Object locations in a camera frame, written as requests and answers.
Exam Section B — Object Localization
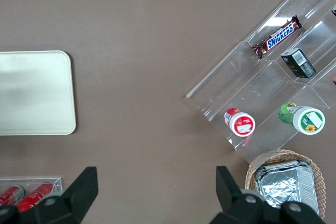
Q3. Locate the cream plastic tray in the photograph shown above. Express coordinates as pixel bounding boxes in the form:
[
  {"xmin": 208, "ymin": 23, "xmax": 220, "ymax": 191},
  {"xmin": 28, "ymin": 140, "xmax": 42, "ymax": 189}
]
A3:
[{"xmin": 0, "ymin": 50, "xmax": 77, "ymax": 136}]

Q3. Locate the red yogurt cup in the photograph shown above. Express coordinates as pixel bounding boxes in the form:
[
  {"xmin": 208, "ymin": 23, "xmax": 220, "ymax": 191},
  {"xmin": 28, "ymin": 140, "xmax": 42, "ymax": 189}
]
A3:
[{"xmin": 223, "ymin": 107, "xmax": 257, "ymax": 137}]

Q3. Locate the red soda can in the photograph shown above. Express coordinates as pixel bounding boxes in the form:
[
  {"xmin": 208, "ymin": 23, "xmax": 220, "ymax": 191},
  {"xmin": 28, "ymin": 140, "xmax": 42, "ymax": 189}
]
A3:
[
  {"xmin": 16, "ymin": 181, "xmax": 56, "ymax": 213},
  {"xmin": 0, "ymin": 185, "xmax": 26, "ymax": 207}
]

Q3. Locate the clear acrylic bottle rack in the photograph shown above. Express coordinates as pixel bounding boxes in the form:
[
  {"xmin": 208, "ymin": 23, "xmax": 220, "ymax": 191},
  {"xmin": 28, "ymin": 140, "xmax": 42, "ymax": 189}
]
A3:
[{"xmin": 0, "ymin": 176, "xmax": 64, "ymax": 206}]

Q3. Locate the clear acrylic step rack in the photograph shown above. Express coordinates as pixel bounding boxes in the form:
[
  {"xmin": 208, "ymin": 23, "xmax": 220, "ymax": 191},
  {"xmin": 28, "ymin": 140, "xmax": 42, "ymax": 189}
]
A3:
[{"xmin": 185, "ymin": 0, "xmax": 336, "ymax": 166}]

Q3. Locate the green yogurt cup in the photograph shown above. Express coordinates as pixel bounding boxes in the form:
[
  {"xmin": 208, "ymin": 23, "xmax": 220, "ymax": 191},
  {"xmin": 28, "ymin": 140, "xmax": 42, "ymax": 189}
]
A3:
[{"xmin": 277, "ymin": 102, "xmax": 327, "ymax": 136}]

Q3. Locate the light wicker basket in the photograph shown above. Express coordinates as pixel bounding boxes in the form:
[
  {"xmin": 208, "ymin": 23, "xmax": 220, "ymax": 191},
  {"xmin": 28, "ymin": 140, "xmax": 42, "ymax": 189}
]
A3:
[{"xmin": 244, "ymin": 149, "xmax": 327, "ymax": 220}]

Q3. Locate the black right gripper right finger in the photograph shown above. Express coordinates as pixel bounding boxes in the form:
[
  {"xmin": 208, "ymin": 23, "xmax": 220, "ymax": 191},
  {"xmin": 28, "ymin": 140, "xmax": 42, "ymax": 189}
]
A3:
[{"xmin": 212, "ymin": 165, "xmax": 327, "ymax": 224}]

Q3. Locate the Snickers chocolate bar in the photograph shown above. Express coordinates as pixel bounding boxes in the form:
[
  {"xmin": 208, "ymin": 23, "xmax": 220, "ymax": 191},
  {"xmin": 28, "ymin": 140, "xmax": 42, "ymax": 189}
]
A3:
[{"xmin": 251, "ymin": 15, "xmax": 303, "ymax": 60}]

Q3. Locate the silver foil container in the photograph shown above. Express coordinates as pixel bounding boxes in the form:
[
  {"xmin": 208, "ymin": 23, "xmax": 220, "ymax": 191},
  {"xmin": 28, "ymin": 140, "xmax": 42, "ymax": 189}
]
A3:
[{"xmin": 253, "ymin": 159, "xmax": 320, "ymax": 216}]

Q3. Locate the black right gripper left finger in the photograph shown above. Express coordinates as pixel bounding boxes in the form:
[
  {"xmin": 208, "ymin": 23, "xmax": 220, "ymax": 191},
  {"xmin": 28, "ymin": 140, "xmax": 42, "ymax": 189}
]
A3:
[{"xmin": 0, "ymin": 166, "xmax": 99, "ymax": 224}]

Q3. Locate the small black box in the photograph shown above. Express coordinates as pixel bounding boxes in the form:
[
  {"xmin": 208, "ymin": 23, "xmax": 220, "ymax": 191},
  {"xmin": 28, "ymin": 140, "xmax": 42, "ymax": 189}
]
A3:
[{"xmin": 279, "ymin": 47, "xmax": 317, "ymax": 79}]

